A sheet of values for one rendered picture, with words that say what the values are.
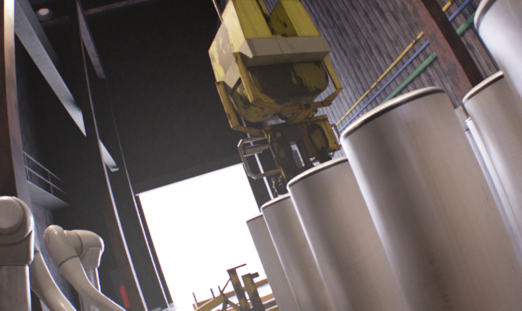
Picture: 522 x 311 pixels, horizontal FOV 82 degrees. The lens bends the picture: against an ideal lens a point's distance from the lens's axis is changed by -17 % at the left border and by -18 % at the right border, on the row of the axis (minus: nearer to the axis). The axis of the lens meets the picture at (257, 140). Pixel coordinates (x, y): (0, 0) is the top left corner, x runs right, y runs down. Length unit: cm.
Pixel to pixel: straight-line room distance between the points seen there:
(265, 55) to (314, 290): 82
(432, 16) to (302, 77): 426
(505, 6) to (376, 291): 55
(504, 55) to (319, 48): 123
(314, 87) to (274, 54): 22
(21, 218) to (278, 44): 104
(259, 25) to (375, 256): 100
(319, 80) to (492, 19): 123
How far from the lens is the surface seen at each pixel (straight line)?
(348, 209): 68
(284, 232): 96
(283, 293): 125
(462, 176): 44
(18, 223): 92
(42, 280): 114
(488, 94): 64
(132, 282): 890
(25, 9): 1580
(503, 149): 65
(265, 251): 124
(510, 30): 28
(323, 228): 69
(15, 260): 96
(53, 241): 156
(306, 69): 147
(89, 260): 166
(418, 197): 43
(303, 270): 96
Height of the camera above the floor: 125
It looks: 16 degrees up
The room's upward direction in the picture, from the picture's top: 21 degrees counter-clockwise
